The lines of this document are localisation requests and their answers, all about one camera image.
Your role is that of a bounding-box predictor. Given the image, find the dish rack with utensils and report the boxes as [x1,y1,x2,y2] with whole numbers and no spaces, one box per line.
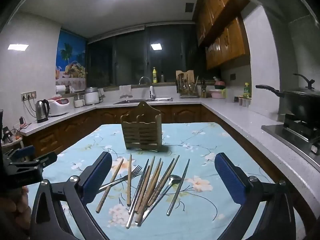
[176,70,198,98]

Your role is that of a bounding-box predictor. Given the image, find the bundle of mixed chopsticks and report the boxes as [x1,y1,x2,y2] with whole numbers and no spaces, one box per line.
[125,155,180,229]

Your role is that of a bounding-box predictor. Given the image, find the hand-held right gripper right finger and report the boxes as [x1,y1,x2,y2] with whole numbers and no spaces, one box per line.
[214,152,297,240]

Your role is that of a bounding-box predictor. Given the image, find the wooden chopstick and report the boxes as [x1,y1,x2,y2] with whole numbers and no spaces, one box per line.
[96,158,124,213]
[126,154,133,207]

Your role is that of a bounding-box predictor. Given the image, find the person's left hand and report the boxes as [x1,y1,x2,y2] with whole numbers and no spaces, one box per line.
[0,185,32,232]

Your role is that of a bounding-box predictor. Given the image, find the white and red rice cooker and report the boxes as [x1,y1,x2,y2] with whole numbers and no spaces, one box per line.
[47,96,71,117]

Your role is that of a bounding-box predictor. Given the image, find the fruit and palm wall poster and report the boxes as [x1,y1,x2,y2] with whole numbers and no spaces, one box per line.
[55,29,88,86]

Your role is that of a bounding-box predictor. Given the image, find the floral blue tablecloth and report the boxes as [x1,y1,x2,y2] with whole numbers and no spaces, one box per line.
[32,122,304,240]

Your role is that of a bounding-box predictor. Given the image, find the white lidded pot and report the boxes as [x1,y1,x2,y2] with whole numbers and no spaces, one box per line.
[85,87,101,106]

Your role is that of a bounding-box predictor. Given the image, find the wooden upper cabinets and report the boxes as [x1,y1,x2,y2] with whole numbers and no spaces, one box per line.
[192,0,251,71]

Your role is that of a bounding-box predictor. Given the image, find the small white jars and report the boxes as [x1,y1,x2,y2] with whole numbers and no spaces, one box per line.
[73,93,86,108]

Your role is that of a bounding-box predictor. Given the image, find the row of spice jars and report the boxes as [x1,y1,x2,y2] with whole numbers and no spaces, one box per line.
[238,96,251,108]

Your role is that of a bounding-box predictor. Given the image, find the metal fork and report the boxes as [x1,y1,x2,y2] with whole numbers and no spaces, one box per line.
[99,165,143,191]

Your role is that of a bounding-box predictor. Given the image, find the chrome faucet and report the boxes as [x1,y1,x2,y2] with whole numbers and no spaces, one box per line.
[139,76,156,100]

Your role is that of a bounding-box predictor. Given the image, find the black lidded wok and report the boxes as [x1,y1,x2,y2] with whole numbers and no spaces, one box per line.
[255,73,320,126]

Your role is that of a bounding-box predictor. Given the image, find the wooden utensil holder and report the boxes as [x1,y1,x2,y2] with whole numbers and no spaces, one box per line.
[120,101,162,152]

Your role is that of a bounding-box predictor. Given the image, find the knife block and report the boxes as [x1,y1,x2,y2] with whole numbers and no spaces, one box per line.
[200,78,208,98]

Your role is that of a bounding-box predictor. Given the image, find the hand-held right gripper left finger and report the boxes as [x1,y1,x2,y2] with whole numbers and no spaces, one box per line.
[30,151,113,240]

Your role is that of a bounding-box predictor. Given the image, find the steel electric kettle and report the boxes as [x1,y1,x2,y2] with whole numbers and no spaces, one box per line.
[35,99,51,124]

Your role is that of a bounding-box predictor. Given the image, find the steel sink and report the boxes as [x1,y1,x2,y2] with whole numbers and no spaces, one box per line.
[113,97,174,105]

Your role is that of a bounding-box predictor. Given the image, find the white dishcloth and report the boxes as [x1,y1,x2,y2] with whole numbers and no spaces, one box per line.
[119,85,133,99]

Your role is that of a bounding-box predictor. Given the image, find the dark kitchen window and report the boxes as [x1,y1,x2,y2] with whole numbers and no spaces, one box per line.
[86,22,200,88]

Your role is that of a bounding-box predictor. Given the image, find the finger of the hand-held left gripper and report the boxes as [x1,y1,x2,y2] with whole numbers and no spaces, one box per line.
[4,144,36,162]
[11,153,58,172]

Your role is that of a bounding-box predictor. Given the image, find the steel gas stove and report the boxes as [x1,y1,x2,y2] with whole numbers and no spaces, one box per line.
[261,113,320,166]

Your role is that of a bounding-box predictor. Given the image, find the white wall socket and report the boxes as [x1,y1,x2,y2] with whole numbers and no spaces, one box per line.
[21,91,37,101]

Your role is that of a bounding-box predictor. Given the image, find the wooden cutting board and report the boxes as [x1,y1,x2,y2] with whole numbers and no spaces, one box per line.
[176,70,195,85]

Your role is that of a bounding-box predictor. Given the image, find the metal spoon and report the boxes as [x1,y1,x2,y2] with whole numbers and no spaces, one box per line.
[137,174,182,227]

